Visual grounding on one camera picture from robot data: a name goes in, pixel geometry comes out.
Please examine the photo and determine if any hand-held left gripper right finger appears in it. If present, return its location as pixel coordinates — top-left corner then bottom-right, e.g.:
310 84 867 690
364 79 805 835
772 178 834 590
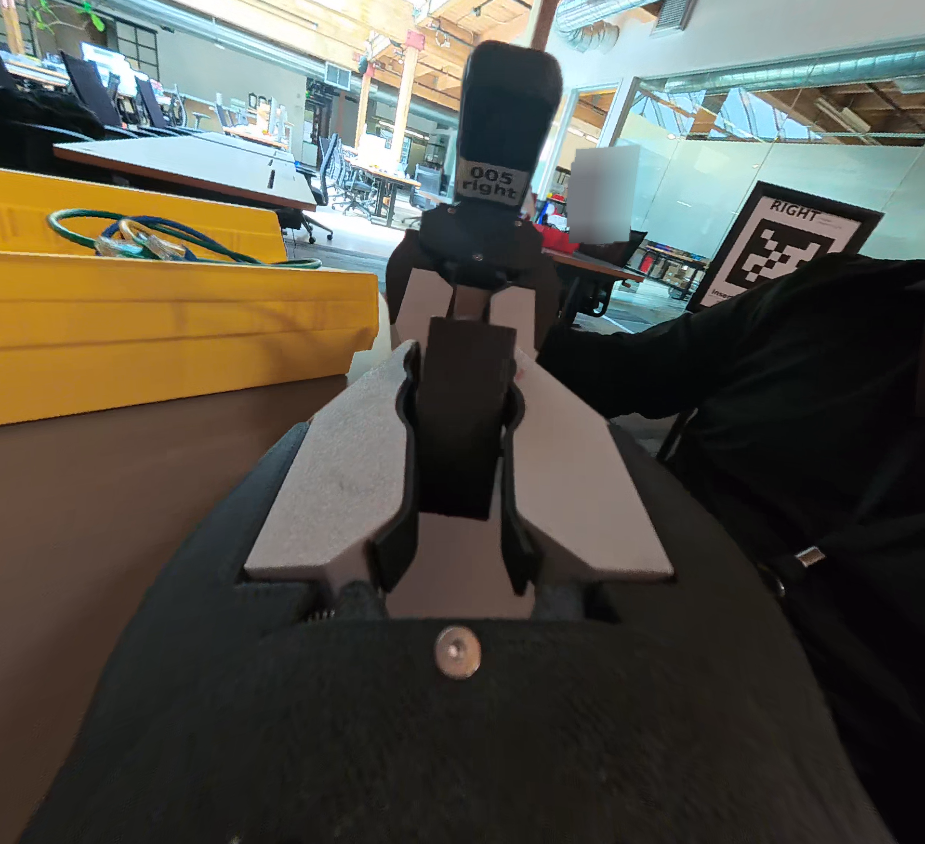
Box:
500 345 676 597

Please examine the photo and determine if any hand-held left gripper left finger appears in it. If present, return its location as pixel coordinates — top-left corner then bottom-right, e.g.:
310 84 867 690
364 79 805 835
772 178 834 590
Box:
243 340 422 593

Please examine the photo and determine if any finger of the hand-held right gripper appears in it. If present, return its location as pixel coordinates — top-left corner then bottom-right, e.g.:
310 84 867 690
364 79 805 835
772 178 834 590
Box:
490 282 541 362
392 266 458 355

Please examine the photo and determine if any black network switch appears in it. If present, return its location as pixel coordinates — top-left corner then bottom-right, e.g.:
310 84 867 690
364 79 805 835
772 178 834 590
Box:
414 315 519 521

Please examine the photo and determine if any yellow plastic bin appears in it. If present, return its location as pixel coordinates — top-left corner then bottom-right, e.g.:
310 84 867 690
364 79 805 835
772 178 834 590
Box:
0 168 382 427

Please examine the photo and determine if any blue ethernet cable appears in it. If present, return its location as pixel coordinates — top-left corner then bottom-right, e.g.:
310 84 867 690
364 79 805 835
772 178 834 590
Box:
97 215 219 264

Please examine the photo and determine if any yellow ethernet cable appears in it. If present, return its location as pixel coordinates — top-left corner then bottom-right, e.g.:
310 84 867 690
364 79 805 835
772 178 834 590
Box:
119 219 186 261

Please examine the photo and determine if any green ethernet cable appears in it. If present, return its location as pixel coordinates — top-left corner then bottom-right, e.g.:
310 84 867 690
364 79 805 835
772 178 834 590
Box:
47 208 324 273

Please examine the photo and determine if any person's right forearm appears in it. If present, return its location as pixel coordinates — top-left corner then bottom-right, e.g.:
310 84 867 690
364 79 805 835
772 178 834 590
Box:
538 280 796 422

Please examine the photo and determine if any person's right hand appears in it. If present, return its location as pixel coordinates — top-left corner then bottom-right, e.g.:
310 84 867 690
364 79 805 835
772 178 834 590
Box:
385 230 423 326

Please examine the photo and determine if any white office desk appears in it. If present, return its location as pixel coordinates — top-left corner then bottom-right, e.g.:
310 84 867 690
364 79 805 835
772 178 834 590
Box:
53 131 320 214

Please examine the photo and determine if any black framed marker sign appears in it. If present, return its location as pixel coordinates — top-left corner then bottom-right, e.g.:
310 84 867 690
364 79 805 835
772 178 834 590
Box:
687 181 885 315

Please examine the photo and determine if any black office chair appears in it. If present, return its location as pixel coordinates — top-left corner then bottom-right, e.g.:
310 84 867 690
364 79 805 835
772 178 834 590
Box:
60 51 124 131

